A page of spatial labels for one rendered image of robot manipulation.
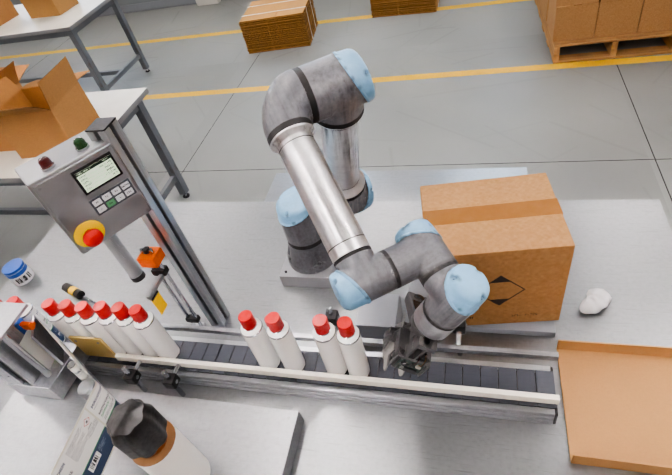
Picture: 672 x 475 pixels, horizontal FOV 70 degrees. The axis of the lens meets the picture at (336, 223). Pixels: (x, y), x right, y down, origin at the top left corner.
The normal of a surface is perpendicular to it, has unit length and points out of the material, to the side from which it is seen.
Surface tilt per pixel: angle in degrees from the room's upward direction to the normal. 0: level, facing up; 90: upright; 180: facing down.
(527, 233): 0
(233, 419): 0
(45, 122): 90
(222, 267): 0
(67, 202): 90
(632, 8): 90
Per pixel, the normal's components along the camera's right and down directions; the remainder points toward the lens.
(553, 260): -0.06, 0.70
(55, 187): 0.68, 0.41
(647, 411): -0.19, -0.71
